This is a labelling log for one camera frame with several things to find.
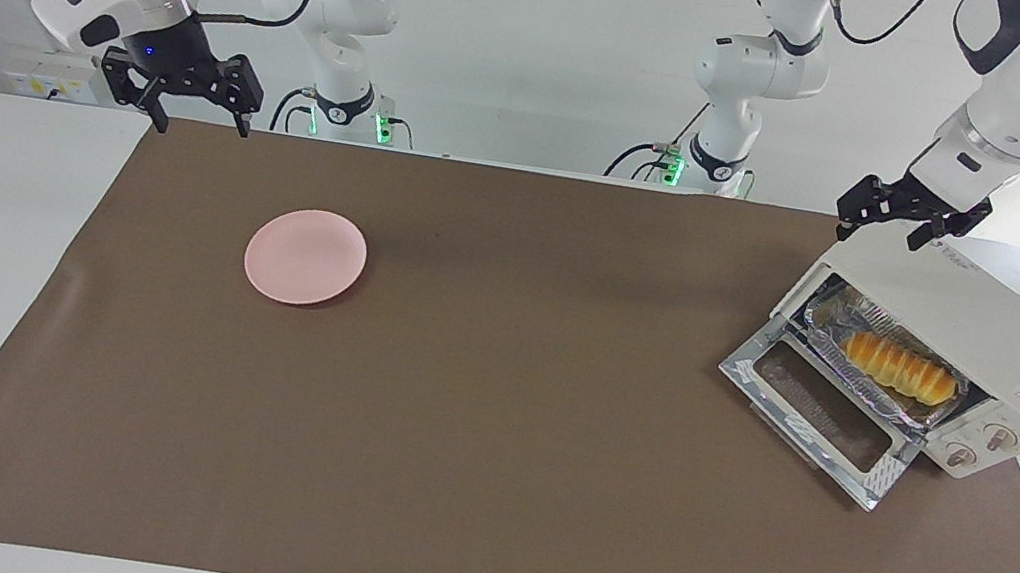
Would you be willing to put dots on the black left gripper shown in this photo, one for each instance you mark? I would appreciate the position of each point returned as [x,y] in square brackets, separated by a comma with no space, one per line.
[936,207]

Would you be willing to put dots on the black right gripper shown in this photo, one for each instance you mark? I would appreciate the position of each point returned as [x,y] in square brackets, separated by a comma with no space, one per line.
[180,60]

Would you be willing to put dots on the golden ridged bread roll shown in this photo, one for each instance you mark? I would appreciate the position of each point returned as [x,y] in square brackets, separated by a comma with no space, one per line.
[900,367]

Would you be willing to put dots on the aluminium foil tray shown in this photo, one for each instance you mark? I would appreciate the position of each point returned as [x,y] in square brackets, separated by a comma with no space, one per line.
[838,361]

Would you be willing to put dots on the cream toaster oven body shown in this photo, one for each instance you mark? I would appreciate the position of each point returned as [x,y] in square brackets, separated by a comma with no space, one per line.
[962,309]

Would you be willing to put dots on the glass oven door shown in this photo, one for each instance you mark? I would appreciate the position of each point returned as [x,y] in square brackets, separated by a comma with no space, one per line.
[820,414]

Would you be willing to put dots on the cream oven knob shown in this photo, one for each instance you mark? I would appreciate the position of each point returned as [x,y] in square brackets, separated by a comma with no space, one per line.
[960,456]
[1001,437]

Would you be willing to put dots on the pink round plate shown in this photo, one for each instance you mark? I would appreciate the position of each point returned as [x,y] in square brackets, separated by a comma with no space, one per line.
[305,257]

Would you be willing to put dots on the brown table mat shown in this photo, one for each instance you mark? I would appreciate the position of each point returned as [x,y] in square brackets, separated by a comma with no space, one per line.
[486,445]

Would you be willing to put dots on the white wall socket box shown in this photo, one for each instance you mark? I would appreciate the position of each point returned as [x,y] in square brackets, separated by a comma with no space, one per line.
[46,74]

